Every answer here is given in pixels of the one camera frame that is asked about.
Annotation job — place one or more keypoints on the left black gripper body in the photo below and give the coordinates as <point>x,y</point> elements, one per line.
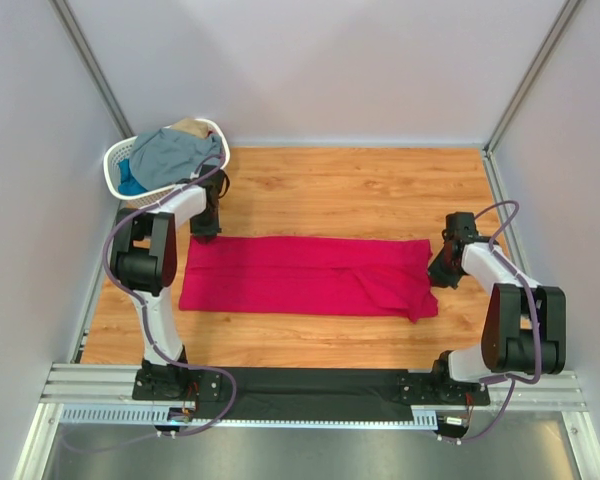
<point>205,226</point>

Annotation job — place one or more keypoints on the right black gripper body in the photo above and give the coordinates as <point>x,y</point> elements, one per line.
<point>443,267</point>

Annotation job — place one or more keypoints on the red t shirt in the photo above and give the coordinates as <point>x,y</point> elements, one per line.
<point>310,276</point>

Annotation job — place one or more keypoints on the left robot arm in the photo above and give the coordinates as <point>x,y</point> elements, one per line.
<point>141,259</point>

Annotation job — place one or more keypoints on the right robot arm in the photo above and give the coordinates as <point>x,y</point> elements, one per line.
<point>524,333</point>

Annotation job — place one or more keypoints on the grey blue shirt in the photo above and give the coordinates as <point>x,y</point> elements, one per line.
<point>166,156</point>

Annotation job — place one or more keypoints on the bright blue garment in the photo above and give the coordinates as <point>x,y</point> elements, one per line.
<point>128,185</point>

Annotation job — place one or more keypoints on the beige garment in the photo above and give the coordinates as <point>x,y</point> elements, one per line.
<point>192,126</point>

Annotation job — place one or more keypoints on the white plastic laundry basket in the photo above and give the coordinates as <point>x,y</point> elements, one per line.
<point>122,149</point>

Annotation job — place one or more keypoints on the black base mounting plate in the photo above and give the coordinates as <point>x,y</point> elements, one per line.
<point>356,393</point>

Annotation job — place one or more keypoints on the right aluminium corner post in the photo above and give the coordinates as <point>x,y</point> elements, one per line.
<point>557,30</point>

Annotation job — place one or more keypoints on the aluminium corner post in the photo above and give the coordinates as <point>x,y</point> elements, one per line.
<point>80,43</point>
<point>557,30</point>

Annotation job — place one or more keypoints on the slotted grey cable duct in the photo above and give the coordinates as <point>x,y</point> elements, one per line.
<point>417,419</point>

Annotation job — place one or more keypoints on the aluminium frame rail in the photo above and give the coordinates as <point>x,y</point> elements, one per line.
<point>69,383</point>

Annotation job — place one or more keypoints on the left aluminium corner post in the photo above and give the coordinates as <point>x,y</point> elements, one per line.
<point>80,43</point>

